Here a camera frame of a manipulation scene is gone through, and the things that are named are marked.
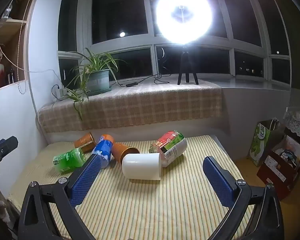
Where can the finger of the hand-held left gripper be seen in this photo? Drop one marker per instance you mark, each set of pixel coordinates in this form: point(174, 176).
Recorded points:
point(5, 145)

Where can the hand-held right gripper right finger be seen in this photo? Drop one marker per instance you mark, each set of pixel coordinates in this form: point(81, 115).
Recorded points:
point(220, 180)

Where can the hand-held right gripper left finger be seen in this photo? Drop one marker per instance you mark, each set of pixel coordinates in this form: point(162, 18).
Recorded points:
point(86, 177)

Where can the white cup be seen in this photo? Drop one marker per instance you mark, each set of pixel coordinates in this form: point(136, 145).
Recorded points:
point(140, 166)

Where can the orange paper cup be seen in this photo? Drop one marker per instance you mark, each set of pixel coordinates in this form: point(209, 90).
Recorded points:
point(120, 151)

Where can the green drink bottle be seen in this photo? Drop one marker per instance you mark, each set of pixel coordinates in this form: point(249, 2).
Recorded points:
point(67, 160)

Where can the blue soda can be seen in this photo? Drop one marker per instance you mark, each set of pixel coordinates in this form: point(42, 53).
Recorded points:
point(102, 150)

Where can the brown can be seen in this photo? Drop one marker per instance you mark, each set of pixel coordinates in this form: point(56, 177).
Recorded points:
point(83, 141)

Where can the red cardboard box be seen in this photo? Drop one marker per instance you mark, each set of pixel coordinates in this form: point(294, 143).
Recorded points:
point(275, 175)

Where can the green paper bag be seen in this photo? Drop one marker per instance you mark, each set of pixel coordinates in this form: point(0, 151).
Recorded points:
point(261, 140)

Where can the red and green can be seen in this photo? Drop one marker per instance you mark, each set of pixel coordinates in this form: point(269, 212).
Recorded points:
point(172, 145)

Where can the striped table mat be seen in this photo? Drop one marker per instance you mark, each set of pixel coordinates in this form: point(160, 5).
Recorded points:
point(152, 205)

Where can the green pot saucer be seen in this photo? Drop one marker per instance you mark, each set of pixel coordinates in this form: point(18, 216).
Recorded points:
point(107, 90)

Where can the white lace cloth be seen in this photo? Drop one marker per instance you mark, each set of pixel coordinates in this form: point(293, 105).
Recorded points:
point(298, 125)

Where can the plaid cloth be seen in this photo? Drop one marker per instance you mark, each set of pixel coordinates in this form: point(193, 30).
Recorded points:
point(152, 105)

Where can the green plant pot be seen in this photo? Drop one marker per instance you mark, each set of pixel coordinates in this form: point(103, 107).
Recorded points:
point(98, 80)

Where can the wooden shelf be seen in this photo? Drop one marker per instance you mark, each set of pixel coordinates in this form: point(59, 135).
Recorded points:
point(12, 42)

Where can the spider plant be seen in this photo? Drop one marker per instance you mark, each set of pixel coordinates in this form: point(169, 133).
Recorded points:
point(90, 60)

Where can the black tripod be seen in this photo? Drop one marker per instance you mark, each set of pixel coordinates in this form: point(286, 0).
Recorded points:
point(185, 62)

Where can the white wall charger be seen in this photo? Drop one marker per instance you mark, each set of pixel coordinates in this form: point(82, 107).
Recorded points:
point(61, 91)

